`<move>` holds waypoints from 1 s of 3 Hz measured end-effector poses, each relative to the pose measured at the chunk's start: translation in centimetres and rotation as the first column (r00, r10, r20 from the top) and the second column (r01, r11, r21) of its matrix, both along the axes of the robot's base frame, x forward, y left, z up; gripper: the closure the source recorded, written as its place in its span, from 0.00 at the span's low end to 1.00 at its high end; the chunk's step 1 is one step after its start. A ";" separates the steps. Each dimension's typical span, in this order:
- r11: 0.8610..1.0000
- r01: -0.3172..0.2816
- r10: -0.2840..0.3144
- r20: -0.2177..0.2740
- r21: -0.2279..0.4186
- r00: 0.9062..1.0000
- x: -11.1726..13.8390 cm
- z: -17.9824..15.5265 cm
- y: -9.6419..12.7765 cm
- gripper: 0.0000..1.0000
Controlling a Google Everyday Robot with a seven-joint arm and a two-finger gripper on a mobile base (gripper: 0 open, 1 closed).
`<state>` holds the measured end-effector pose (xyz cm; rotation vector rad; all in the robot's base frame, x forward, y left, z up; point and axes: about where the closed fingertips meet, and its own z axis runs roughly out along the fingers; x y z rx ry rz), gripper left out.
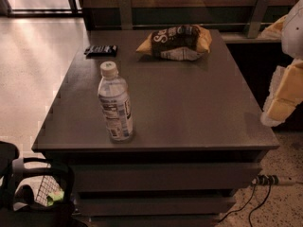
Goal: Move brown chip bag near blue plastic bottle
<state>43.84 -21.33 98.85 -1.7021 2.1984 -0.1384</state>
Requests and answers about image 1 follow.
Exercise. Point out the white yellow robot arm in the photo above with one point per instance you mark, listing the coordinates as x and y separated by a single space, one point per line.
286 86

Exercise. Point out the clear plastic water bottle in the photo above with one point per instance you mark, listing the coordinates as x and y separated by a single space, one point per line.
115 103

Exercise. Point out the brown chip bag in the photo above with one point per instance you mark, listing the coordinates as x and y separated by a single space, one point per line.
178 43

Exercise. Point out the grey drawer cabinet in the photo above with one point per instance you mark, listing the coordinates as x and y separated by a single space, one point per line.
197 137

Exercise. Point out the dark snack bar packet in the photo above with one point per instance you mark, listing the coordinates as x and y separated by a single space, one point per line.
101 50

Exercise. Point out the green cloth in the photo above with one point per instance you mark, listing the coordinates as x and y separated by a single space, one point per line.
54 197

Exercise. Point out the white power strip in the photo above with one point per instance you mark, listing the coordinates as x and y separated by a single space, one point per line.
273 180

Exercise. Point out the black chair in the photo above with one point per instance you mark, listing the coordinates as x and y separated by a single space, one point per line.
21 178

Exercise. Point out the left metal bracket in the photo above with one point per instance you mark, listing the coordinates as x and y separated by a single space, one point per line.
126 18

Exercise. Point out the metal bracket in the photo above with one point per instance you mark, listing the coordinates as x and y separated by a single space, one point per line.
253 26
126 18

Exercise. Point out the right metal bracket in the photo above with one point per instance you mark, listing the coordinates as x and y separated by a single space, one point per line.
253 26

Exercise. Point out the wire mesh basket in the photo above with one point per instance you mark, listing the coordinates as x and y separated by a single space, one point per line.
47 186

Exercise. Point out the dark window frame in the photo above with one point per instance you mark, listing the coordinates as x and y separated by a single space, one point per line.
40 8

